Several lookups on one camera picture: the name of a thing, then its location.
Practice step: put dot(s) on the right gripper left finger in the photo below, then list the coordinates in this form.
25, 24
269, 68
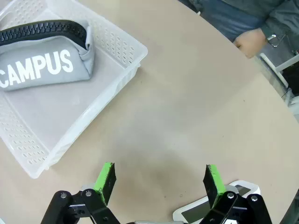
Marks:
102, 184

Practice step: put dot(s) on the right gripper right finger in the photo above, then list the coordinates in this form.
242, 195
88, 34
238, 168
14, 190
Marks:
217, 186

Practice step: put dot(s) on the white rectangular box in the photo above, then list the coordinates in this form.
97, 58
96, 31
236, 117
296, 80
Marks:
194, 211

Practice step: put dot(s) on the white perforated plastic basket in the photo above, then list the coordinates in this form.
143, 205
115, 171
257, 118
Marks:
70, 105

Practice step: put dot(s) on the person's left hand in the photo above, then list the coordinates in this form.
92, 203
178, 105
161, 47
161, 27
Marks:
252, 42

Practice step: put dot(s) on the blue jeans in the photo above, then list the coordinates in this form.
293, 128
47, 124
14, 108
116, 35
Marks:
229, 21

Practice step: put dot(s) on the person in grey jacket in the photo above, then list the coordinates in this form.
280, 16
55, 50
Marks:
287, 5

